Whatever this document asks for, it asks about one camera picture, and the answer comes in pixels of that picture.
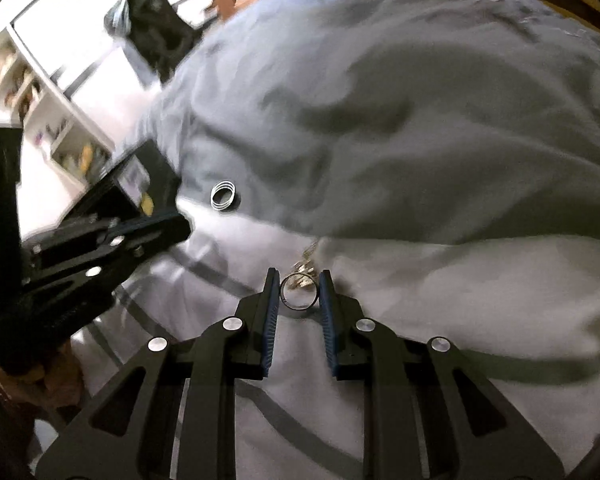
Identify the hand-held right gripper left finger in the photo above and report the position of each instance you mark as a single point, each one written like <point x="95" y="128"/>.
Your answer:
<point x="269" y="332"/>

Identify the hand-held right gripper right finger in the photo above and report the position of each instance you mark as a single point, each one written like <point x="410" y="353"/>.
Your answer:
<point x="330" y="332"/>

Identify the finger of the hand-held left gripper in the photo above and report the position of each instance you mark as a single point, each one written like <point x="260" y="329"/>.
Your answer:
<point x="145" y="235"/>
<point x="80" y="280"/>

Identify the black jewelry box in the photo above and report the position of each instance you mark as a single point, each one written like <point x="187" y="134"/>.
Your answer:
<point x="130" y="190"/>

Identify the small silver jewelry piece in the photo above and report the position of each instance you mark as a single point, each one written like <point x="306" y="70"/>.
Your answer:
<point x="304" y="262"/>

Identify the person's left hand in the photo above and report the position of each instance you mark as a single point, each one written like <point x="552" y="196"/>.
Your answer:
<point x="62" y="375"/>

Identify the white bookshelf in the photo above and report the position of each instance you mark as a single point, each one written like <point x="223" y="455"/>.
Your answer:
<point x="55" y="125"/>

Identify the grey white striped duvet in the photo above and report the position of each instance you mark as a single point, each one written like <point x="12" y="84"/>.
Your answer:
<point x="380" y="160"/>

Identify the white sliding wardrobe doors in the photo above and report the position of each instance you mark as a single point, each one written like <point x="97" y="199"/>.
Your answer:
<point x="80" y="35"/>

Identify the black office chair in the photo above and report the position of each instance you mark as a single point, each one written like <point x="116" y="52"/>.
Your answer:
<point x="157" y="30"/>

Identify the light blue garment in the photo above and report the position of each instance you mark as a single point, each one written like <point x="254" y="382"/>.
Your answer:
<point x="116" y="15"/>

